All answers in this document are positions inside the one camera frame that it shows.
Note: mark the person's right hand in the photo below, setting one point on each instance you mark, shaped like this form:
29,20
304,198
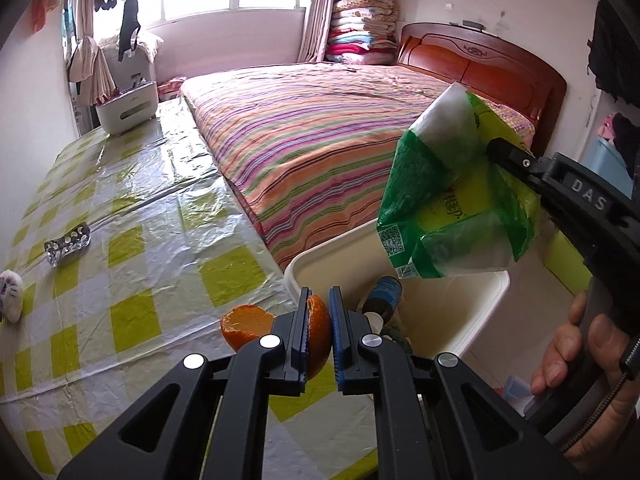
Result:
575,355

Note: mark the pink box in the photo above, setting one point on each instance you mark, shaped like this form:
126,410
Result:
172,89

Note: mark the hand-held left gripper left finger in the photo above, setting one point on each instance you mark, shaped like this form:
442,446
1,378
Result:
299,340

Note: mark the dark bottle with blue label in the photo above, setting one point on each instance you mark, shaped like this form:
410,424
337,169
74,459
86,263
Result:
385,292

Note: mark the bed with striped sheet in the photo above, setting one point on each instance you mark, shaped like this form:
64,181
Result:
310,150

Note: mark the dark hanging coat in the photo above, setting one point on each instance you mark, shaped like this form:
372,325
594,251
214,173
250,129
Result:
615,50

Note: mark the green storage box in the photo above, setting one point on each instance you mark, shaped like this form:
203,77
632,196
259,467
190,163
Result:
565,265

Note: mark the white cabinet with lace cover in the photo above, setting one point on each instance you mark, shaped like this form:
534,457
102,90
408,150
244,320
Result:
135,60

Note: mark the small white colourful plush toy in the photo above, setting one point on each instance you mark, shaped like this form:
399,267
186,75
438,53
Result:
11,292

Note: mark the silver blister pack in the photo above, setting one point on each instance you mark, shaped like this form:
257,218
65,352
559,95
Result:
67,242

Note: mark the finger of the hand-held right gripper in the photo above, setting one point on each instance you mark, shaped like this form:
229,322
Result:
515,160

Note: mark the bunch of chopsticks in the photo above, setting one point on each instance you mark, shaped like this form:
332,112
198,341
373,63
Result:
137,82

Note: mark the dark cloth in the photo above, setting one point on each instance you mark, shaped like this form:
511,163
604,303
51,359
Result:
627,140

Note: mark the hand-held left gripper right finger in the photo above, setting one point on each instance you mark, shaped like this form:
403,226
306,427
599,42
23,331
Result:
340,340

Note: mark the stack of folded quilts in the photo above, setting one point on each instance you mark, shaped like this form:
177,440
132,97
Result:
365,25

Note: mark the green plastic tissue bag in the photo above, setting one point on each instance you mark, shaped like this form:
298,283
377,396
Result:
450,210

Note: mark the light blue storage box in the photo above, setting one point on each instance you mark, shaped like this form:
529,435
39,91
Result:
605,160

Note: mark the white plastic bin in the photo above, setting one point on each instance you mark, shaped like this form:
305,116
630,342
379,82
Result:
450,320

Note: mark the beige tied curtain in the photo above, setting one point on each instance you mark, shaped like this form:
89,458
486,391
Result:
90,60

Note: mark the green plush turtle toy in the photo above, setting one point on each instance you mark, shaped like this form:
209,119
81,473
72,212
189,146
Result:
397,335

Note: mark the white round utensil holder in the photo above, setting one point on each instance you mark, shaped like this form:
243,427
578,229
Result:
127,110

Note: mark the orange hanging cloth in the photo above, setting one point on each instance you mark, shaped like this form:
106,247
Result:
44,7

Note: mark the red wooden headboard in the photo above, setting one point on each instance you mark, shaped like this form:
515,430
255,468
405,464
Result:
500,65

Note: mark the pink striped curtain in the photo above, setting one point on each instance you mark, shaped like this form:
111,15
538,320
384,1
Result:
317,25

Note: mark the black hanging garment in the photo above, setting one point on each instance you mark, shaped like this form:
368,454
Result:
130,20

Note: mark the orange peel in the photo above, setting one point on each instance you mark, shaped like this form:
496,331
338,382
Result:
250,325

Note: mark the clear plastic container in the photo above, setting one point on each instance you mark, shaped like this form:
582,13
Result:
520,395

